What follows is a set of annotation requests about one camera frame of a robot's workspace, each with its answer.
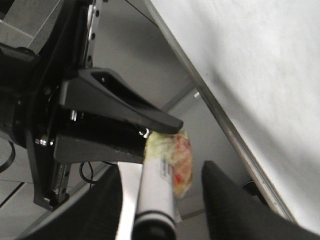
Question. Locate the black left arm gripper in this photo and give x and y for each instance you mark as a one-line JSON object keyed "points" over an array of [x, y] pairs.
{"points": [[30, 113]]}

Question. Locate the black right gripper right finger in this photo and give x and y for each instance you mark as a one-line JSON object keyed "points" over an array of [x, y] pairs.
{"points": [[232, 214]]}

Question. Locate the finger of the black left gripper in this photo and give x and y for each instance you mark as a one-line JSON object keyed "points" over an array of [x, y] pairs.
{"points": [[103, 92]]}

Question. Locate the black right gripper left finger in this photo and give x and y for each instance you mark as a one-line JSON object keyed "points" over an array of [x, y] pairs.
{"points": [[95, 216]]}

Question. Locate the black white whiteboard marker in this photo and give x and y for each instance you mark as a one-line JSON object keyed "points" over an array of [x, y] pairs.
{"points": [[155, 215]]}

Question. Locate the red ball taped to marker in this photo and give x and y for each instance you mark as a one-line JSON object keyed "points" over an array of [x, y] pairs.
{"points": [[175, 150]]}

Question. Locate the white whiteboard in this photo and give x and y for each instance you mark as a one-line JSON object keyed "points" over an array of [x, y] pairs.
{"points": [[265, 60]]}

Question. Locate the grey aluminium marker tray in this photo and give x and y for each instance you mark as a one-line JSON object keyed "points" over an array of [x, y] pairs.
{"points": [[194, 61]]}

